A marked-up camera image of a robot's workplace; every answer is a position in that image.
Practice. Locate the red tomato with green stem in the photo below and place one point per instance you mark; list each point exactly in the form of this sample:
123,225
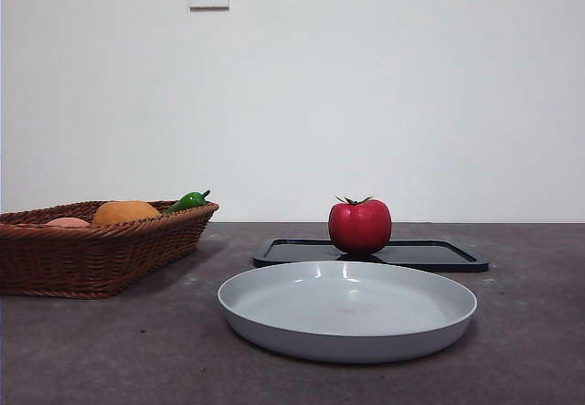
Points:
360,227

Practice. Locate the black flat tray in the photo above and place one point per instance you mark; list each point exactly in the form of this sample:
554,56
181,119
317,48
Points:
297,252

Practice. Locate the green chili pepper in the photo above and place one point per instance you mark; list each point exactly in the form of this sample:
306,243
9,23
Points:
186,201

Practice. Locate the pale grey round plate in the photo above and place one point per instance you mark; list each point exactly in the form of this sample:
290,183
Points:
343,306

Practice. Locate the orange round fruit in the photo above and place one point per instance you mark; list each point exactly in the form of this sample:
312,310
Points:
124,212

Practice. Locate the brown wicker basket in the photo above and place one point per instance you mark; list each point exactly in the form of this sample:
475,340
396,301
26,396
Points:
91,261

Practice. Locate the pinkish orange vegetable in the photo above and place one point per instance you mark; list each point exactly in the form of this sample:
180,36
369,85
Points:
67,223

